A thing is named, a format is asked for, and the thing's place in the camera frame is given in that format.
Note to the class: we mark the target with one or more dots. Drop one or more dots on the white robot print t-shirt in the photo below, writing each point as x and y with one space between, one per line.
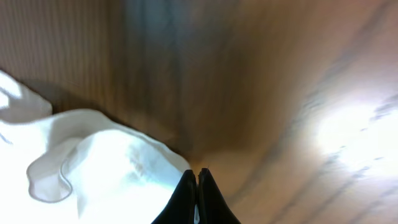
78 166

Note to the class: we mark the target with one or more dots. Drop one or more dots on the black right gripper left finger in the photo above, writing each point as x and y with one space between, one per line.
180 209

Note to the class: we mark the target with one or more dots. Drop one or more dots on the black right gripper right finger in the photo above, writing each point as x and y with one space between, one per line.
212 207

